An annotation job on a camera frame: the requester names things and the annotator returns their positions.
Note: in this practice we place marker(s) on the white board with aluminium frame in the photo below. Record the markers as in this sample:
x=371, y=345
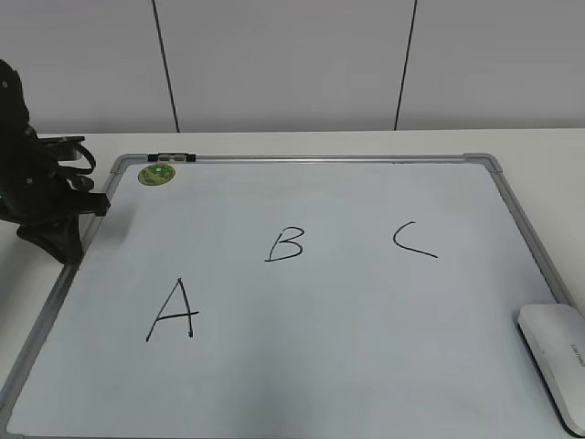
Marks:
x=295, y=297

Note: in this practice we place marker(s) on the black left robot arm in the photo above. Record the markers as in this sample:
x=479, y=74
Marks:
x=14, y=112

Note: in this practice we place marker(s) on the white board eraser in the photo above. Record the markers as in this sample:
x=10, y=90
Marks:
x=554, y=334

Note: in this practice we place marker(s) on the round green magnet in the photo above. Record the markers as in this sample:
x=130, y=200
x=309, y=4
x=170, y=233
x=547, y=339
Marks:
x=156, y=175

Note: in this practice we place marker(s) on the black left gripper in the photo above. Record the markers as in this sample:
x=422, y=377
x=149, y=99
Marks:
x=45, y=180

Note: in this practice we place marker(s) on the black silver hanging clip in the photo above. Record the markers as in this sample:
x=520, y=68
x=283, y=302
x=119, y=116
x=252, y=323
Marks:
x=171, y=157

